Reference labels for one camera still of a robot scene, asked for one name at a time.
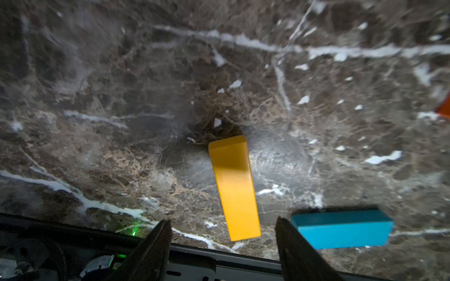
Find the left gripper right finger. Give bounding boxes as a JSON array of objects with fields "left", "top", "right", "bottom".
[{"left": 275, "top": 217, "right": 343, "bottom": 281}]

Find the cyan block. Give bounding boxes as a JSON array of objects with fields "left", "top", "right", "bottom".
[{"left": 291, "top": 210, "right": 394, "bottom": 250}]

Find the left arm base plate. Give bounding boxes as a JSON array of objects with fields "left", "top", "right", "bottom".
[{"left": 1, "top": 214, "right": 366, "bottom": 281}]

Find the orange block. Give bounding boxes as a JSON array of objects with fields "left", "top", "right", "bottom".
[{"left": 435, "top": 92, "right": 450, "bottom": 119}]

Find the long yellow block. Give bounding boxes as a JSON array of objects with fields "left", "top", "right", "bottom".
[{"left": 208, "top": 135, "right": 261, "bottom": 241}]

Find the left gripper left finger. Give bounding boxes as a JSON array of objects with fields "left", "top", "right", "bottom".
[{"left": 110, "top": 220, "right": 172, "bottom": 281}]

